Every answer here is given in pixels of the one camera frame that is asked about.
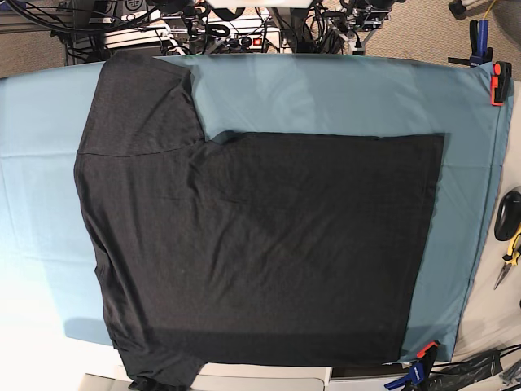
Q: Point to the orange black clamp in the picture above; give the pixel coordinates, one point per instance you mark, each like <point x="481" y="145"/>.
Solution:
<point x="428" y="353"/>
<point x="500" y="83"/>

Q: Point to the orange black clamp top right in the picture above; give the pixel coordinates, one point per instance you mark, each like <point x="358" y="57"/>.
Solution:
<point x="500" y="83"/>

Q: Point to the blue clamp bottom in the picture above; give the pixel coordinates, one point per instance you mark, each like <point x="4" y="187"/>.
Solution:
<point x="411" y="380"/>

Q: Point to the blue clamp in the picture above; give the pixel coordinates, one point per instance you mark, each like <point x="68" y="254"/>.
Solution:
<point x="411" y="380"/>
<point x="481" y="52"/>

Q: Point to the white power strip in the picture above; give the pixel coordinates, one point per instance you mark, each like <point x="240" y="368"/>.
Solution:
<point x="257" y="40"/>

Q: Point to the dark grey T-shirt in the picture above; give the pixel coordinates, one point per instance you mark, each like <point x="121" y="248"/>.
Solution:
<point x="271" y="249"/>

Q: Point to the yellow handled pliers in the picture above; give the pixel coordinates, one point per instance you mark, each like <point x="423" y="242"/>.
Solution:
<point x="510" y="259"/>

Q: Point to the teal table cloth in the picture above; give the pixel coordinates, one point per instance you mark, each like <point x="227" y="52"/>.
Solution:
<point x="48" y="286"/>

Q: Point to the black computer mouse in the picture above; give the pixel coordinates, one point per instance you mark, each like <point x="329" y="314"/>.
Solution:
<point x="508" y="216"/>

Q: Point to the blue clamp top right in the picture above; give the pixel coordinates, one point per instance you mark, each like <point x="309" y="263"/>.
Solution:
<point x="481" y="52"/>

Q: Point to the orange black clamp bottom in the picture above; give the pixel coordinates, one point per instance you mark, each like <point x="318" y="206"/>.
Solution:
<point x="428" y="353"/>

